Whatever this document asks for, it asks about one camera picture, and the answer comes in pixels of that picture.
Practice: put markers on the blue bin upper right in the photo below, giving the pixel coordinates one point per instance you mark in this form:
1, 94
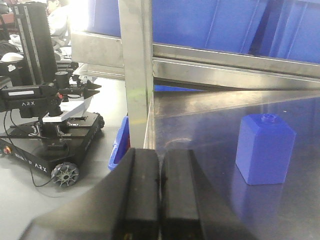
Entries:
289, 29

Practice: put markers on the blue bin on floor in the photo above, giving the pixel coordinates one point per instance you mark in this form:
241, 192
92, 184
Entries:
120, 145

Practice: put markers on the blue block part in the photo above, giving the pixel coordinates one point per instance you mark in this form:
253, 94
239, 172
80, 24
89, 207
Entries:
264, 149

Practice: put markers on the steel shelf frame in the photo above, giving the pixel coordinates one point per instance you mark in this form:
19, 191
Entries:
116, 37

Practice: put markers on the blue bin upper left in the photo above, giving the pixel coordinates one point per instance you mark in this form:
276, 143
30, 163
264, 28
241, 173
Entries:
221, 25

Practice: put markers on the person in white shirt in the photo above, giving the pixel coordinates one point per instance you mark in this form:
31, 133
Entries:
59, 22

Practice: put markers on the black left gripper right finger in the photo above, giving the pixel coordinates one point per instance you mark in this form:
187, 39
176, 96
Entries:
191, 208

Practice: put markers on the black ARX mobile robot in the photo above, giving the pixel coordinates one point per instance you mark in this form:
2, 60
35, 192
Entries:
59, 129

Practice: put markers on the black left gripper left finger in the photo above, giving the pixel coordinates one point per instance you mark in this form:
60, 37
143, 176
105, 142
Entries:
122, 206

